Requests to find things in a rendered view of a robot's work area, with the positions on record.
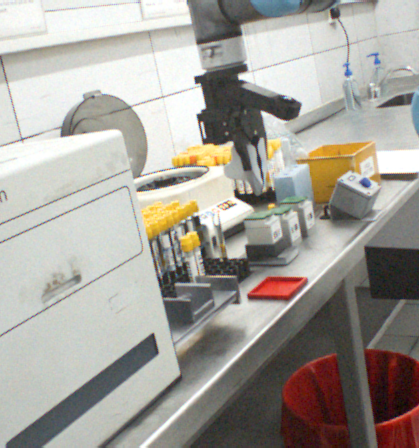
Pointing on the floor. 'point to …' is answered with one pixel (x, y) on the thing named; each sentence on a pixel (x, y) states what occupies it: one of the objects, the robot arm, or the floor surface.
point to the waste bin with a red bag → (403, 429)
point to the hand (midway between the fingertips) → (261, 187)
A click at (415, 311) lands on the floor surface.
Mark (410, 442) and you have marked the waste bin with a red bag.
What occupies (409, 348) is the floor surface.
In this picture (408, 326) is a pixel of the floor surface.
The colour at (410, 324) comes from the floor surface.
